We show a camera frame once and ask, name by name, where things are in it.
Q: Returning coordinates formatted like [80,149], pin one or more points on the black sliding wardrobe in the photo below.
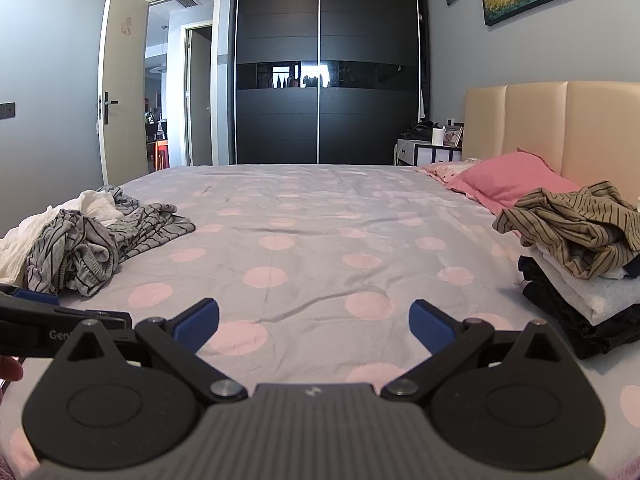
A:
[280,125]

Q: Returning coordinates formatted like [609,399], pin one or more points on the dark bag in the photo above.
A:
[417,131]

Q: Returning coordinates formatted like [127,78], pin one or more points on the pink dotted pillow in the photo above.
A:
[445,170]

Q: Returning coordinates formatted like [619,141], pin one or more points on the white nightstand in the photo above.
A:
[425,152]

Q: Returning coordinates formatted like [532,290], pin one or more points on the beige padded headboard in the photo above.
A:
[590,130]

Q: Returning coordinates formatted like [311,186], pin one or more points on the person's left hand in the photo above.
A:
[9,369]

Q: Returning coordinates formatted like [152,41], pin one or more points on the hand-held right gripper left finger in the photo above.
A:
[200,322]

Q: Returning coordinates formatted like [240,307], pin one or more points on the grey pink-dotted bed sheet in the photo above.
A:
[310,240]

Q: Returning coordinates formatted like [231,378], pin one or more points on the white folded garment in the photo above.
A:
[590,295]

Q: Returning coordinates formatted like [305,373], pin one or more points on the olive striped shirt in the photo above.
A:
[575,225]

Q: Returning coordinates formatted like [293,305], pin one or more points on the light grey striped garment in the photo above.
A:
[75,250]

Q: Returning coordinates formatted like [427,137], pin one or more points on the ceiling air vent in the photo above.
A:
[187,1]

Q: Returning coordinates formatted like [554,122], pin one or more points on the small photo frame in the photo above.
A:
[452,136]

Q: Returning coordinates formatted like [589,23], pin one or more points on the red stool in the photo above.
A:
[161,155]

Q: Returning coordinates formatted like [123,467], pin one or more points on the cream room door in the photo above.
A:
[125,110]

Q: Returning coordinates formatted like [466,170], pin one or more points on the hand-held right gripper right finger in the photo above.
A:
[430,327]

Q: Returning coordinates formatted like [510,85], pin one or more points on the white hallway door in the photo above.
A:
[200,100]

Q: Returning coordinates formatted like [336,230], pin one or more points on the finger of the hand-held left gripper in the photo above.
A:
[35,297]

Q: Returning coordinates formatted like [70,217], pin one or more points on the black folded garment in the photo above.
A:
[600,337]

